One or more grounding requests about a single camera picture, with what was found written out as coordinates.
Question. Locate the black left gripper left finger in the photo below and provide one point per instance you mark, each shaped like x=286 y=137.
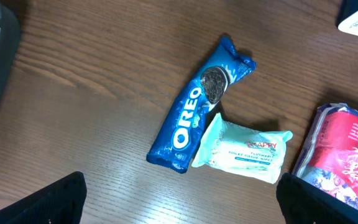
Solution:
x=60 y=202

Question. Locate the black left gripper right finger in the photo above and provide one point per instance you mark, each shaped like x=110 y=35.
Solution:
x=300 y=202

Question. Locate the teal wet wipes pack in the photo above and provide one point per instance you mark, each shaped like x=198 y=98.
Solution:
x=242 y=151

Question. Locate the blue Oreo cookie pack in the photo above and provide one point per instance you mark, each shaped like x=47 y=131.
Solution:
x=185 y=122

